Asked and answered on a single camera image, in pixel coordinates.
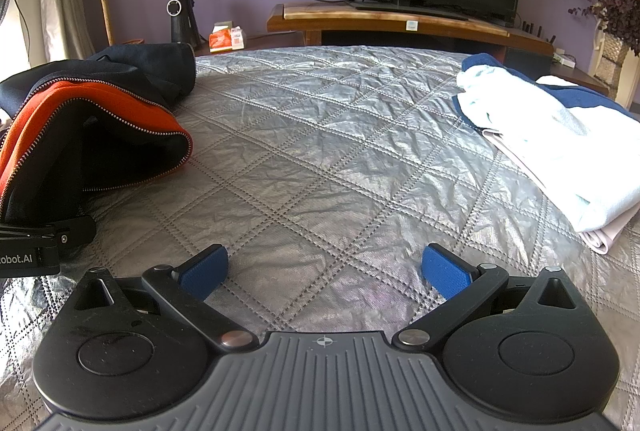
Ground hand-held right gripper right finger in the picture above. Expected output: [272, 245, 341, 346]
[392, 243, 581, 354]

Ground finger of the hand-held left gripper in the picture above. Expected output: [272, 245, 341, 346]
[0, 216, 97, 248]

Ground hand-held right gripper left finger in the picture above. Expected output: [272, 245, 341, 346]
[74, 245, 260, 354]

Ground navy orange zip jacket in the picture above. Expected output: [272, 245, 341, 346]
[0, 42, 197, 224]

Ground pale lilac garment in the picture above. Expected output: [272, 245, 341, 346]
[482, 128, 626, 254]

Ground light blue garment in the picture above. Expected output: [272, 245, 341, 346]
[456, 64, 640, 233]

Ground dark blue garment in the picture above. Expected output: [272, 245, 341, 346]
[452, 54, 633, 132]

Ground white garment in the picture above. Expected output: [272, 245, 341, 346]
[537, 75, 640, 132]

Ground orange tissue box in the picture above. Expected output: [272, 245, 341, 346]
[209, 25, 247, 51]

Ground black cylindrical speaker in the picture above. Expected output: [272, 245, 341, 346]
[167, 0, 203, 49]

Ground wooden television stand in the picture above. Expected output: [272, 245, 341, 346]
[266, 2, 556, 57]

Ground woven vase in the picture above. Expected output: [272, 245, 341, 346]
[592, 31, 633, 79]

